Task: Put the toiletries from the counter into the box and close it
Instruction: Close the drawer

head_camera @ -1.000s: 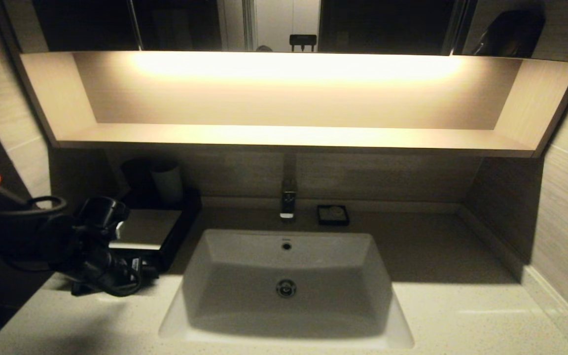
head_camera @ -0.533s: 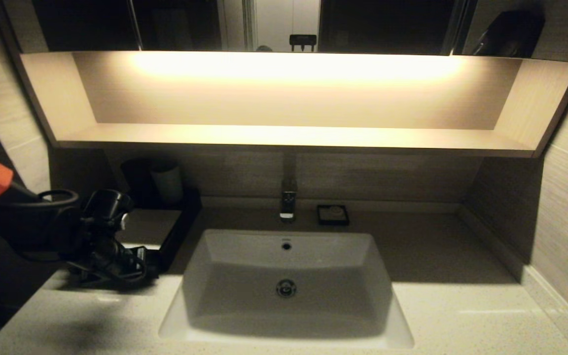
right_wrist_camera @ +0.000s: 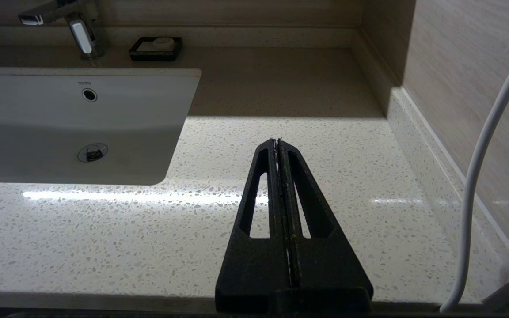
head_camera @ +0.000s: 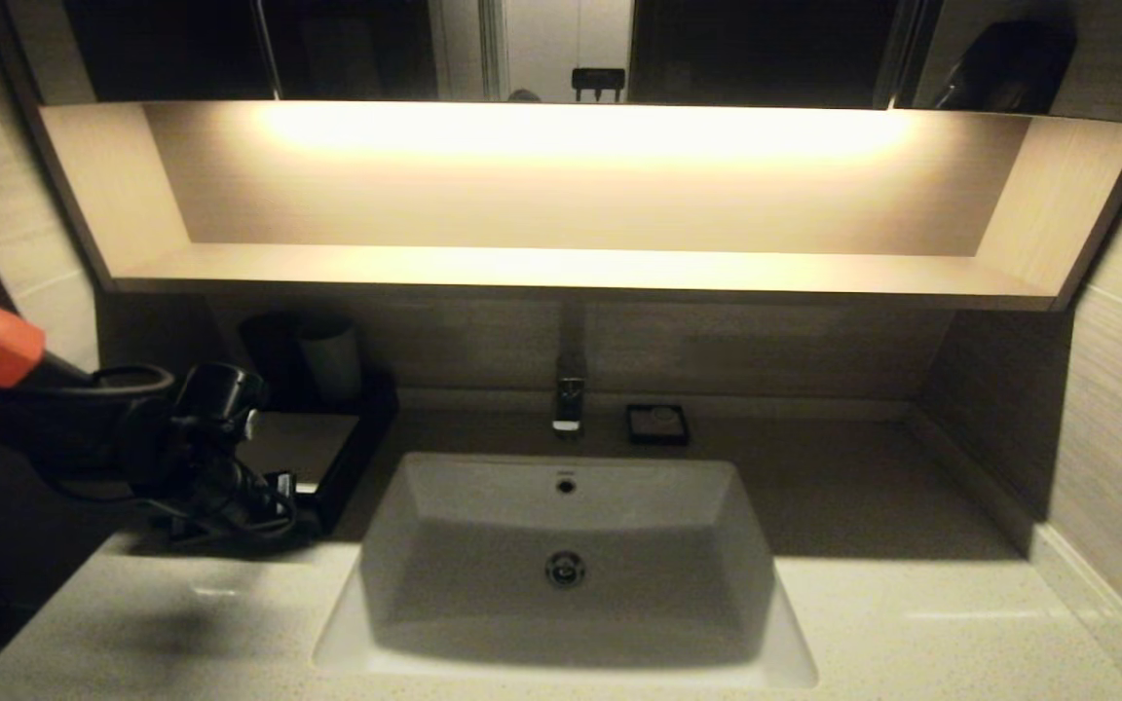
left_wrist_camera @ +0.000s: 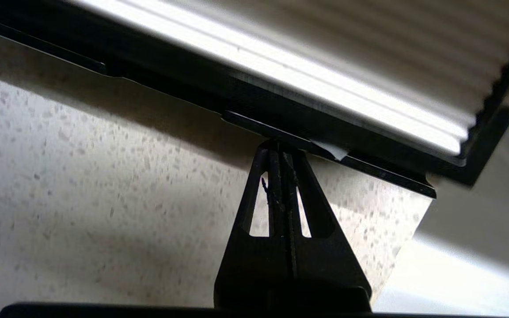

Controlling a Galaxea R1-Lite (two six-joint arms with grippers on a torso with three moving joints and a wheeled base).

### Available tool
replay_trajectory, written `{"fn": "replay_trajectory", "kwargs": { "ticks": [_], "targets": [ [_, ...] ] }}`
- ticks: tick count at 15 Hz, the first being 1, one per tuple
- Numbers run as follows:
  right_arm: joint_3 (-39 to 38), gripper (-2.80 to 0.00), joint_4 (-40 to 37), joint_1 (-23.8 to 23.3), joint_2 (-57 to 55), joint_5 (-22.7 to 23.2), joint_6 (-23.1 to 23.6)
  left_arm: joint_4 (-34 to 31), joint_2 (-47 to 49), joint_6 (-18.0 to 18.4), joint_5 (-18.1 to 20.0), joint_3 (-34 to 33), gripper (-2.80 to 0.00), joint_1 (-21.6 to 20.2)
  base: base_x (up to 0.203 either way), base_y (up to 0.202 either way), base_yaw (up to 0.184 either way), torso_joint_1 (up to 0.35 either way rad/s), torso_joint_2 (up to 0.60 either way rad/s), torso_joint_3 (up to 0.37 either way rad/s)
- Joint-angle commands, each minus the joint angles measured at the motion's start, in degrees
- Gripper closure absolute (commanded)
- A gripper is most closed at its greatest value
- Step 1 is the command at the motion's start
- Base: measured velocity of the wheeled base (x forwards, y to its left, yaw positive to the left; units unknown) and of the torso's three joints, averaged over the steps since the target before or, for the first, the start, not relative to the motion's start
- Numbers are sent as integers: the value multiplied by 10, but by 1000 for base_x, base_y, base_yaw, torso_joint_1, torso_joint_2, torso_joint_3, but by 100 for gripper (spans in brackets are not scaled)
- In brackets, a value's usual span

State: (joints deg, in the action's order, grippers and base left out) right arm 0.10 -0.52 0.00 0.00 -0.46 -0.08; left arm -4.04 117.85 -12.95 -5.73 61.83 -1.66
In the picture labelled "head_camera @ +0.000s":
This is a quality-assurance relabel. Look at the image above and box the black cup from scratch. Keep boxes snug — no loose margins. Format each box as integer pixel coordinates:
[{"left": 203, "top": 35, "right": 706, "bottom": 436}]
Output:
[{"left": 238, "top": 312, "right": 309, "bottom": 390}]

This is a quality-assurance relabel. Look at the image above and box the white cup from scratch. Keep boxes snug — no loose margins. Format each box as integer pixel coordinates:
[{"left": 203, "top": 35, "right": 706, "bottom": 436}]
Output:
[{"left": 296, "top": 319, "right": 364, "bottom": 405}]

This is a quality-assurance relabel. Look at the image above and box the white ceramic sink basin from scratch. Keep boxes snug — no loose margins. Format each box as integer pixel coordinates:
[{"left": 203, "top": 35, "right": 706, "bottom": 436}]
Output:
[{"left": 316, "top": 453, "right": 818, "bottom": 688}]

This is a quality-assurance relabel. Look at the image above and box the chrome sink drain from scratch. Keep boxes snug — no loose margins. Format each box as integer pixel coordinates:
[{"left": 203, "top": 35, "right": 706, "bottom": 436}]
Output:
[{"left": 545, "top": 551, "right": 587, "bottom": 589}]

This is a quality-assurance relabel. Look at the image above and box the chrome faucet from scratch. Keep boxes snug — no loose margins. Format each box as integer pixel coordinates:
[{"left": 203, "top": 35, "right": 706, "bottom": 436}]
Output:
[{"left": 551, "top": 302, "right": 589, "bottom": 435}]

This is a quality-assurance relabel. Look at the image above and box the black soap dish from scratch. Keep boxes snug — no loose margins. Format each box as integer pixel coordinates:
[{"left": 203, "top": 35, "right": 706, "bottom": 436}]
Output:
[{"left": 625, "top": 404, "right": 691, "bottom": 448}]

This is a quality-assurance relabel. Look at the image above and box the mirror cabinet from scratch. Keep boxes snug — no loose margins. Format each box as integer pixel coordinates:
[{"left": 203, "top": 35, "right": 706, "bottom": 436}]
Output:
[{"left": 0, "top": 0, "right": 1122, "bottom": 124}]

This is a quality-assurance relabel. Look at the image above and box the black looped cable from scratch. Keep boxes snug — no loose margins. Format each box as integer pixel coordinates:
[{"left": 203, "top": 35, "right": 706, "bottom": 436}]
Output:
[{"left": 25, "top": 365, "right": 177, "bottom": 507}]

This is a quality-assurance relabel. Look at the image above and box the wooden wall niche shelf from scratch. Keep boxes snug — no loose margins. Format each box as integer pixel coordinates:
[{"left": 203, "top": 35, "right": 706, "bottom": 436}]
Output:
[{"left": 40, "top": 100, "right": 1122, "bottom": 313}]

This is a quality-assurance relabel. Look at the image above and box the small black bracket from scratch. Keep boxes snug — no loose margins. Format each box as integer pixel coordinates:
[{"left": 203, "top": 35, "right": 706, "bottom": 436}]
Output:
[{"left": 572, "top": 68, "right": 626, "bottom": 104}]

